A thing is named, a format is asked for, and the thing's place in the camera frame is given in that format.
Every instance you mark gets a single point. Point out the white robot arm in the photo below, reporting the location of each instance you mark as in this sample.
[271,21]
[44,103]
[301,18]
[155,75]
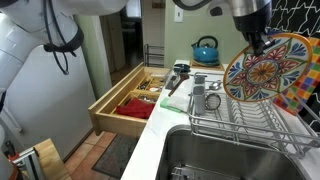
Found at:
[27,24]

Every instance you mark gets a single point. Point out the stainless steel sink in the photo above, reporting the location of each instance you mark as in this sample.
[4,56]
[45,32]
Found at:
[189,157]

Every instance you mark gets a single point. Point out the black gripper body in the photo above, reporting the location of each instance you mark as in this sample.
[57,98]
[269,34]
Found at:
[251,17]

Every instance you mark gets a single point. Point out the dark floor mat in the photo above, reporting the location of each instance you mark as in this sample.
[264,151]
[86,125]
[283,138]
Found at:
[115,158]

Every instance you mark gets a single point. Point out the green white sponge cloth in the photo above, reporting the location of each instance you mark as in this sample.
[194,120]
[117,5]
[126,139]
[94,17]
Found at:
[177,102]

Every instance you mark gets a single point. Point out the white refrigerator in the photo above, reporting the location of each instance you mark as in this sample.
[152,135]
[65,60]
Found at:
[49,99]

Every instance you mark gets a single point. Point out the small black pan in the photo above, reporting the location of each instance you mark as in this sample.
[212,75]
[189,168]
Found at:
[181,68]

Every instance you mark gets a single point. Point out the round metal tea strainer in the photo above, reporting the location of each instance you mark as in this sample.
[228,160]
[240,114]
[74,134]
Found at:
[212,101]

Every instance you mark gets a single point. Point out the grey perforated utensil holder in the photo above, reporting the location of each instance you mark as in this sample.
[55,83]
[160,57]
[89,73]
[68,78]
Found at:
[198,93]

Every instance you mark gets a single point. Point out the wooden kettle trivet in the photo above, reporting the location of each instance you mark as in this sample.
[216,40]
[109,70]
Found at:
[213,66]

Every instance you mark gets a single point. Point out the red cloth in drawer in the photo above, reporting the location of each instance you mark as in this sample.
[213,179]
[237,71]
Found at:
[136,108]

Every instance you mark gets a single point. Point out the wooden board with clamp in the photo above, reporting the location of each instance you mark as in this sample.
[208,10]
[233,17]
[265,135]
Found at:
[39,162]

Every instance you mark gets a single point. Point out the white light switch plate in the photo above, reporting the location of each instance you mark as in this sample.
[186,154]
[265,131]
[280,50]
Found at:
[178,15]

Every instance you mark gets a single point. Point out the blue tea kettle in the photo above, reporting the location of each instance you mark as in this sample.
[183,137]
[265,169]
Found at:
[205,53]

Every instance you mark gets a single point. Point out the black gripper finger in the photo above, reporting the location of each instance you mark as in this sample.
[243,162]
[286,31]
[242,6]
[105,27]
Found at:
[257,42]

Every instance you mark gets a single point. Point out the open wooden cutlery drawer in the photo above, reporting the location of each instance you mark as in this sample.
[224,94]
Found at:
[143,83]

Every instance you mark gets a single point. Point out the colourful floral ceramic plate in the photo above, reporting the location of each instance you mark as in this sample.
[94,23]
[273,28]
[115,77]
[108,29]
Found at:
[250,78]

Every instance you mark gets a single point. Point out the silver wire dish rack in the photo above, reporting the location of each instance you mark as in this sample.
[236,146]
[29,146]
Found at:
[259,125]

